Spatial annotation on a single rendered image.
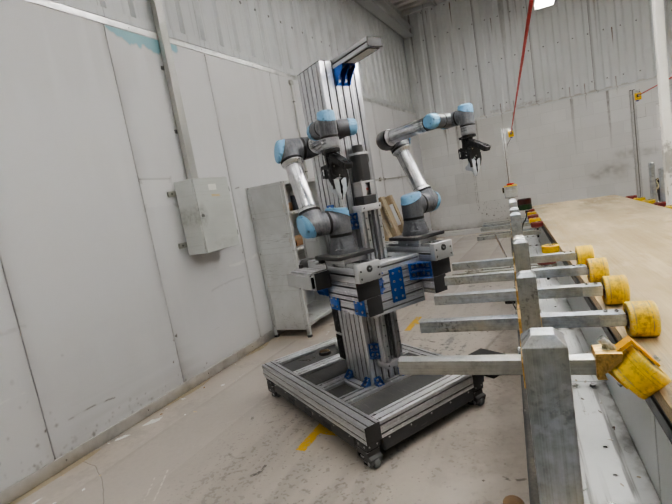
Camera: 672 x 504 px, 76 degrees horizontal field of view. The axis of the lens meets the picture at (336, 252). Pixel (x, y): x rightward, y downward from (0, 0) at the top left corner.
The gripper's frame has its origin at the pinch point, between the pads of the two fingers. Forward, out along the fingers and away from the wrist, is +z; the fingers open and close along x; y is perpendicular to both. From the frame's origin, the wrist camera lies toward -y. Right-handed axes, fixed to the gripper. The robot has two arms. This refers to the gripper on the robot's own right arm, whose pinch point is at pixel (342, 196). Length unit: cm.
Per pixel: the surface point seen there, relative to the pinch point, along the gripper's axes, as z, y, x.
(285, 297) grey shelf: 90, 241, -72
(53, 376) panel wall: 76, 156, 122
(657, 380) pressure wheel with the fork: 38, -118, 21
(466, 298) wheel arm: 37, -59, 0
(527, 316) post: 28, -99, 27
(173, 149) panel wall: -60, 221, 10
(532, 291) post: 23, -100, 27
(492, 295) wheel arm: 37, -65, -5
